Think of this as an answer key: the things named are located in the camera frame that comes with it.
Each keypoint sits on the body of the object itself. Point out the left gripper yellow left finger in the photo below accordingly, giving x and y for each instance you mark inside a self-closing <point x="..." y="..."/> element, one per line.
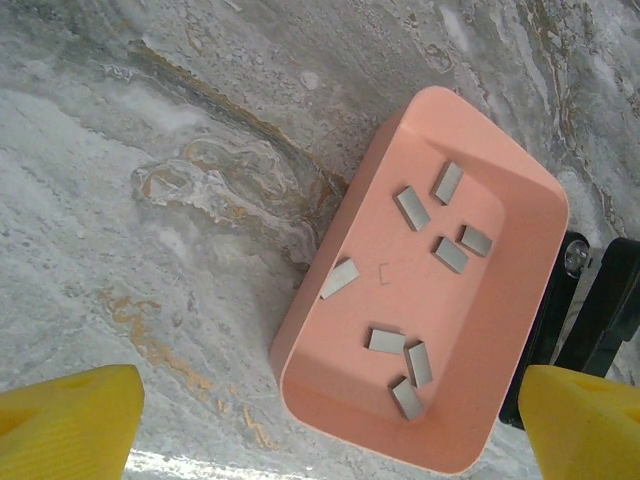
<point x="65" y="425"/>

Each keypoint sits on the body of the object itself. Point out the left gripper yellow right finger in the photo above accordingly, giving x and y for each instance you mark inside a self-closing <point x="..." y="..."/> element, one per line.
<point x="585" y="430"/>

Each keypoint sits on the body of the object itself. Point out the pink plastic tray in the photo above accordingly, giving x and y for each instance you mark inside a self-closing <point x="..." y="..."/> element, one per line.
<point x="450" y="310"/>

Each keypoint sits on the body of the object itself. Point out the grey staple strip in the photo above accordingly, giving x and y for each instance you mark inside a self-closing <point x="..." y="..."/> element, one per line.
<point x="476" y="241"/>
<point x="448" y="182"/>
<point x="339" y="278"/>
<point x="386" y="341"/>
<point x="413" y="209"/>
<point x="407" y="399"/>
<point x="420" y="365"/>
<point x="451" y="255"/>

